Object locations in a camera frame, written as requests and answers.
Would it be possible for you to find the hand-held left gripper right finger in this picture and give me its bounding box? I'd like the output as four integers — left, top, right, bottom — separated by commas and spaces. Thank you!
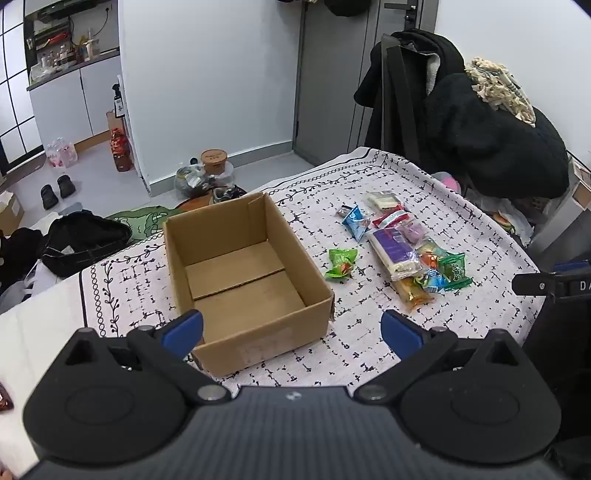
353, 309, 527, 404

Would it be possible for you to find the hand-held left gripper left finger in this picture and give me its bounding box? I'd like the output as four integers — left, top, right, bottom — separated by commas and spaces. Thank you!
60, 309, 232, 404

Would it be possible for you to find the small blue snack packet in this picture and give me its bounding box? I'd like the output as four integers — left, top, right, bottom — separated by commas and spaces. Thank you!
422, 269, 448, 292

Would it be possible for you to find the brown cardboard box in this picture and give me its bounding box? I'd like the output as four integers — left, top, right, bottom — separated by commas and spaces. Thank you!
163, 191, 335, 378

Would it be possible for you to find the small orange red snack packet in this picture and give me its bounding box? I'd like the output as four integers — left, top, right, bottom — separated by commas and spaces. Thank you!
418, 240, 448, 268

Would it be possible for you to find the dark green snack packet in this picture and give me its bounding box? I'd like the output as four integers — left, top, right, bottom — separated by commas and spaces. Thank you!
438, 252, 474, 291

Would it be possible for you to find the long purple snack packet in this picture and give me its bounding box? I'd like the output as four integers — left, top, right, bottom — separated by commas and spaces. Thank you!
366, 227, 423, 281

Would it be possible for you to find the light green snack packet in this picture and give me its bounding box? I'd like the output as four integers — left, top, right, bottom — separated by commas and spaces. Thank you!
324, 248, 359, 281

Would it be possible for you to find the pink snack packet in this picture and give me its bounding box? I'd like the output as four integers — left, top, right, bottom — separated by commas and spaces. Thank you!
397, 220, 426, 243

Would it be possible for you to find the red white snack packet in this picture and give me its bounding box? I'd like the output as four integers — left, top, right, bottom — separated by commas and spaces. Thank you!
372, 206, 411, 229

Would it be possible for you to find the large blue snack packet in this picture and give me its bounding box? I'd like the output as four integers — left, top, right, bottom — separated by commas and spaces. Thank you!
342, 204, 371, 242

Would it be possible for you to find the green rug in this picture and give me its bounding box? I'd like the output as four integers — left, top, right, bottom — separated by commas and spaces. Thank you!
105, 205, 185, 245

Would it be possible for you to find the orange round rug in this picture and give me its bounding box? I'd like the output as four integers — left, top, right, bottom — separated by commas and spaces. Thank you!
177, 196, 214, 212

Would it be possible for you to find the pink toy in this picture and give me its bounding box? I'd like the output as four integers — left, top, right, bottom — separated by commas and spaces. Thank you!
434, 172, 462, 195

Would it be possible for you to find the black bag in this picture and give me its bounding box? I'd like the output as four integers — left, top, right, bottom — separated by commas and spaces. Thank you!
41, 210, 134, 278

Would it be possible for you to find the grey sneaker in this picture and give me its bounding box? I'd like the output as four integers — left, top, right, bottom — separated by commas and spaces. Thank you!
209, 185, 247, 205

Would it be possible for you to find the clear plastic bag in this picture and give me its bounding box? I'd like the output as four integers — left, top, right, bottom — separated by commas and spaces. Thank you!
174, 161, 208, 200

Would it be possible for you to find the black fleece jacket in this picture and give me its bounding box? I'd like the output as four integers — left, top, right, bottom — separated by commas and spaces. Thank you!
422, 73, 571, 199

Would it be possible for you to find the white bed sheet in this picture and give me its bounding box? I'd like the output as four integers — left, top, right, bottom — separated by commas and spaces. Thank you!
0, 272, 88, 480

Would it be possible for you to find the white black printed blanket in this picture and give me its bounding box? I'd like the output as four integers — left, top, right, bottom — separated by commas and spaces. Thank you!
79, 147, 548, 388

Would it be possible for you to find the brown paper tub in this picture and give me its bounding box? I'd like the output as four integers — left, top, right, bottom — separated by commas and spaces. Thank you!
200, 148, 229, 175

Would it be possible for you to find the black garment with buttons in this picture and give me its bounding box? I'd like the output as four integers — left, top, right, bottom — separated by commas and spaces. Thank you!
0, 228, 44, 296

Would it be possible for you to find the red oil bottle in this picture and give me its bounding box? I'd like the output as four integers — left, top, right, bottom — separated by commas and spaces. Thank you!
109, 128, 133, 172

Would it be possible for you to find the beige knitted cloth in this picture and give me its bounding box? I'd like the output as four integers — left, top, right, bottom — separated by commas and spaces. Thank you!
464, 56, 537, 127

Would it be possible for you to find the cardboard box with white paper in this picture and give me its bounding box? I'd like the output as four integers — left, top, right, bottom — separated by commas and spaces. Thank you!
0, 189, 25, 236

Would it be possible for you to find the dark spray bottle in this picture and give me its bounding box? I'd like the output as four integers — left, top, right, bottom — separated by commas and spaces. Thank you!
112, 76, 126, 118

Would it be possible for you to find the white floor cabinet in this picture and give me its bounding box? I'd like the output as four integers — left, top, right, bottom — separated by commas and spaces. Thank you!
28, 50, 123, 153

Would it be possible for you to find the grey door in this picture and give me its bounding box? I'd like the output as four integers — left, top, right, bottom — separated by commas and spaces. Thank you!
292, 0, 439, 167

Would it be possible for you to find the black framed glass door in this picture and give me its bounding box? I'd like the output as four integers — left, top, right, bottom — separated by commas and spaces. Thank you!
0, 0, 42, 176

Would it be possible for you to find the row of kitchen bottles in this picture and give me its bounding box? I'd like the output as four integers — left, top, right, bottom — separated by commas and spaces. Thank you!
28, 28, 121, 75

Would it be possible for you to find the black hanging garment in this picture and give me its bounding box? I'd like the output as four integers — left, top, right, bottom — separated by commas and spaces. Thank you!
323, 0, 372, 12

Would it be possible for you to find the door handle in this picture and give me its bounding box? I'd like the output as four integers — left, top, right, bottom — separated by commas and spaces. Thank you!
385, 0, 421, 24

